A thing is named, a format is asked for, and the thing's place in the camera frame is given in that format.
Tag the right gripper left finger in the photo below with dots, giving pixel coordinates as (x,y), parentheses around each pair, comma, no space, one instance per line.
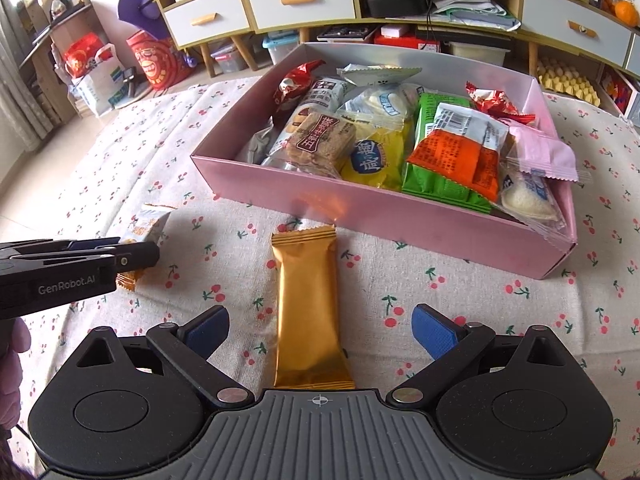
(186,349)

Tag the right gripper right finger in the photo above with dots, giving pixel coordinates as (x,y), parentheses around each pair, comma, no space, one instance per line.
(455,351)

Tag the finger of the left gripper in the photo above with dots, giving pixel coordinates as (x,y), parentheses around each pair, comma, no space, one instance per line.
(26,247)
(130,257)

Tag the lotus root cookie pack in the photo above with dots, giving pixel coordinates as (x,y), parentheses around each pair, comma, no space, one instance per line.
(146,225)

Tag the gold foil snack bar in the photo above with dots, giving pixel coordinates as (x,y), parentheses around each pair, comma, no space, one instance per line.
(309,352)

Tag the cream white wafer pack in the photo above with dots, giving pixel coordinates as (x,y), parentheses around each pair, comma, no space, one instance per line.
(529,200)

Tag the green snack pack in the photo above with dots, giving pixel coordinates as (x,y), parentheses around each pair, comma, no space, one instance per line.
(425,183)

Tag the orange snack packet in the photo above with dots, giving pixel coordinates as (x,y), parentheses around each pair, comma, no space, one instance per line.
(464,146)

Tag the yellow blue snack pack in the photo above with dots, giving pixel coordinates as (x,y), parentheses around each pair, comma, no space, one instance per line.
(378,156)

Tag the brown biscuit clear pack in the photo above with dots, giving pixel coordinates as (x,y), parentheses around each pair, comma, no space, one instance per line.
(321,144)

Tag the red white snack pouch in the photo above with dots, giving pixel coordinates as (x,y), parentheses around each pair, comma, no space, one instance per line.
(293,86)

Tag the small red candy wrapper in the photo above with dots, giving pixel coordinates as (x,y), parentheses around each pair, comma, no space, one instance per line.
(497,104)

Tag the chocolate tart cookie pack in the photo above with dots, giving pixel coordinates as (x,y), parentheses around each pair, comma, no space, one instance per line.
(325,95)

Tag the clear rice cracker pack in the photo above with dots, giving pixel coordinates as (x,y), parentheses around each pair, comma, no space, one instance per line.
(381,90)

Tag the left hand pink glove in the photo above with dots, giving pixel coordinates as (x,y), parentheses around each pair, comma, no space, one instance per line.
(12,376)

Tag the cherry print tablecloth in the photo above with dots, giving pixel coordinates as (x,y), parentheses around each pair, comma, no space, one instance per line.
(215,251)

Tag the pink cardboard box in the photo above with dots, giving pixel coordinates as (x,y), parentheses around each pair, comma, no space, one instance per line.
(230,159)

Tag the white shopping bag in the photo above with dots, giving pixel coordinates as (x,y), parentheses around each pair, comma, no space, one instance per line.
(104,85)

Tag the red festive bucket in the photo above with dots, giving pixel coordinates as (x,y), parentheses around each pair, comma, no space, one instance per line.
(162,63)

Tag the pink snack pouch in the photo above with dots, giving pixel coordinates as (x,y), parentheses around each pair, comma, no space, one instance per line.
(534,152)

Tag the small clear grey bin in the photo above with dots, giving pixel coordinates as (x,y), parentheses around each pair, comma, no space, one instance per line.
(229,59)

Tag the purple hat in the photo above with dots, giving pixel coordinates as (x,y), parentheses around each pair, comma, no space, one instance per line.
(145,15)

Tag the clear bin blue lid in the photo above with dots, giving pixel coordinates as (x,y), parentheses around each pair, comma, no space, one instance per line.
(280,44)

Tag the long wooden tv cabinet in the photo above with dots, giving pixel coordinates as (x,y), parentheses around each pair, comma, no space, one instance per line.
(574,26)

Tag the yellow egg tray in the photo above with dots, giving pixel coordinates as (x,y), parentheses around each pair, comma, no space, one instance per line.
(559,77)

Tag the white toy box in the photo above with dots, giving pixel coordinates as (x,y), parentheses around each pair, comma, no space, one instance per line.
(621,91)

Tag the red storage box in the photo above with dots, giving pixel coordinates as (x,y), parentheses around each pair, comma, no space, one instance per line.
(409,42)

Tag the orange fruit lower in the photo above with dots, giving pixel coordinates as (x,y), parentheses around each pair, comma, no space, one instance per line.
(627,13)

